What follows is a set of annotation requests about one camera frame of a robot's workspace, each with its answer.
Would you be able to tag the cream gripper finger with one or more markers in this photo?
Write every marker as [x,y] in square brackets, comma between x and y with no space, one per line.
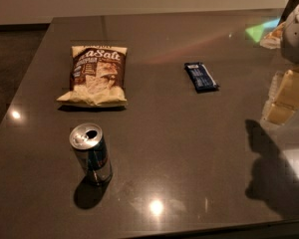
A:
[276,114]

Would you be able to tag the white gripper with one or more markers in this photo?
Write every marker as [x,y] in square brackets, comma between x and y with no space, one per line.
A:
[296,37]

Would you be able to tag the blue rxbar blueberry bar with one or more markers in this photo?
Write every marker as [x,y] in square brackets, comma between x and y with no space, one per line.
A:
[200,77]

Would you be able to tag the red bull can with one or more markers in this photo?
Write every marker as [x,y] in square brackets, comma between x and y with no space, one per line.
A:
[88,143]

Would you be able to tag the snack package at table edge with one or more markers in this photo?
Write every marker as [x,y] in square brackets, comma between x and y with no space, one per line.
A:
[273,39]

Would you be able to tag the sea salt chips bag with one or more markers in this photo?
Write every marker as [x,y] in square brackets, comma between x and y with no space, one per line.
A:
[97,77]

